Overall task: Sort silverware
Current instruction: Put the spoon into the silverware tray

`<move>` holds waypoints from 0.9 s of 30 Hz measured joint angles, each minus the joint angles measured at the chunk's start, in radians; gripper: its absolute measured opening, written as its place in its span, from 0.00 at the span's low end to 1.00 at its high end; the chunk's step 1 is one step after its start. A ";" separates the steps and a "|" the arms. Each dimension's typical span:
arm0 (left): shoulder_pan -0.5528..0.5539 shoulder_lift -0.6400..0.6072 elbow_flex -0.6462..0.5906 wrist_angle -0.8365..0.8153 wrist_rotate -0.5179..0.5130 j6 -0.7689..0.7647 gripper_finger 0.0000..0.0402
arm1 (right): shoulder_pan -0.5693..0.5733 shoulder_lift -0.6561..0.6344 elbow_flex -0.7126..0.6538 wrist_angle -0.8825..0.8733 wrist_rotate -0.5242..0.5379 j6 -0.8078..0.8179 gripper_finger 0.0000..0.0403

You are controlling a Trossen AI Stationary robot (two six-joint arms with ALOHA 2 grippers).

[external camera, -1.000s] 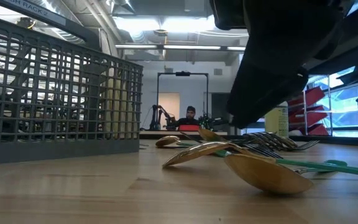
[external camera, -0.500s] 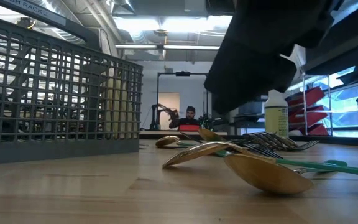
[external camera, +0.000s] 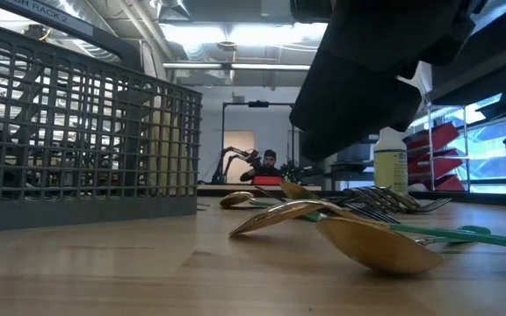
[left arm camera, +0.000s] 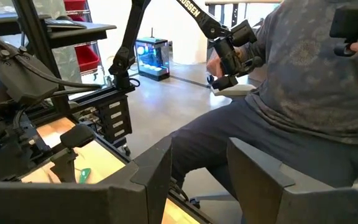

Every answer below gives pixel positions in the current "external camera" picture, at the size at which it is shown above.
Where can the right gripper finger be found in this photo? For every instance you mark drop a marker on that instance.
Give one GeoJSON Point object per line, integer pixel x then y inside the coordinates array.
{"type": "Point", "coordinates": [354, 109]}

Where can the red storage bin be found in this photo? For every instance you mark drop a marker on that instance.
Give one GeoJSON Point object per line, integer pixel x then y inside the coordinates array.
{"type": "Point", "coordinates": [442, 164]}
{"type": "Point", "coordinates": [448, 183]}
{"type": "Point", "coordinates": [437, 136]}

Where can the fluorescent light strip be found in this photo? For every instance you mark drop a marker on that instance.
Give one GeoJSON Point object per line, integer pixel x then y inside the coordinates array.
{"type": "Point", "coordinates": [270, 66]}
{"type": "Point", "coordinates": [191, 65]}

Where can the person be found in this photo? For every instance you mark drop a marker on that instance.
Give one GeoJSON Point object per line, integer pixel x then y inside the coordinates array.
{"type": "Point", "coordinates": [269, 167]}

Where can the metal shelf rack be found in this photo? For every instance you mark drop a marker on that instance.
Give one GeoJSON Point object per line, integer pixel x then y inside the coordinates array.
{"type": "Point", "coordinates": [430, 145]}

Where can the black workstation robot arm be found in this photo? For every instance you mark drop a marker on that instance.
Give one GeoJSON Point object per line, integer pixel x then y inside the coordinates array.
{"type": "Point", "coordinates": [289, 169]}
{"type": "Point", "coordinates": [224, 167]}

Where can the grey mesh cutlery basket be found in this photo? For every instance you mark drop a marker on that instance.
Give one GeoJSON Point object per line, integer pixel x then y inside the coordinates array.
{"type": "Point", "coordinates": [81, 215]}

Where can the black gantry frame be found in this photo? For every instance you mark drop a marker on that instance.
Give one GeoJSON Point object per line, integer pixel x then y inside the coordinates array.
{"type": "Point", "coordinates": [257, 104]}

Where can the white spray bottle black trigger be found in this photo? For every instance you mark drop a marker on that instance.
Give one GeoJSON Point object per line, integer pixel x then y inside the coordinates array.
{"type": "Point", "coordinates": [391, 167]}

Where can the red box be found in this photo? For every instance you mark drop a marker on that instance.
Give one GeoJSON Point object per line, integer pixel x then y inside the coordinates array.
{"type": "Point", "coordinates": [267, 180]}

